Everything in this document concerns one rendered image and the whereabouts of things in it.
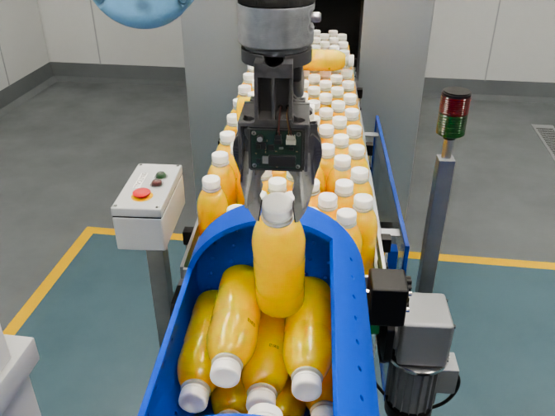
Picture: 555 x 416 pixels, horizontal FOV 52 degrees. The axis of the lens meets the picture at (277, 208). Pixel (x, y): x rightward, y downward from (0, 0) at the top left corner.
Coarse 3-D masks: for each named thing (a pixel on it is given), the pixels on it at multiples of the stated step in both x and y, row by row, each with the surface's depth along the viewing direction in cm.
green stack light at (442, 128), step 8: (440, 120) 125; (448, 120) 123; (456, 120) 123; (464, 120) 124; (440, 128) 126; (448, 128) 124; (456, 128) 124; (464, 128) 125; (448, 136) 125; (456, 136) 125
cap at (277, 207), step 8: (280, 192) 69; (264, 200) 69; (272, 200) 69; (280, 200) 69; (288, 200) 68; (264, 208) 68; (272, 208) 68; (280, 208) 68; (288, 208) 67; (264, 216) 68; (272, 216) 67; (280, 216) 67; (288, 216) 68
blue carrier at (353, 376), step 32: (224, 224) 85; (320, 224) 84; (192, 256) 87; (224, 256) 92; (320, 256) 91; (352, 256) 84; (192, 288) 92; (352, 288) 76; (352, 320) 70; (160, 352) 71; (352, 352) 65; (160, 384) 73; (352, 384) 61
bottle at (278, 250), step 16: (256, 224) 71; (272, 224) 69; (288, 224) 69; (256, 240) 71; (272, 240) 69; (288, 240) 69; (304, 240) 72; (256, 256) 72; (272, 256) 70; (288, 256) 70; (304, 256) 74; (256, 272) 75; (272, 272) 73; (288, 272) 73; (304, 272) 76; (256, 288) 78; (272, 288) 75; (288, 288) 75; (304, 288) 80; (272, 304) 78; (288, 304) 78
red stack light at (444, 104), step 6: (444, 96) 123; (444, 102) 123; (450, 102) 121; (456, 102) 121; (462, 102) 121; (468, 102) 122; (444, 108) 123; (450, 108) 122; (456, 108) 122; (462, 108) 122; (468, 108) 123; (444, 114) 123; (450, 114) 123; (456, 114) 122; (462, 114) 123
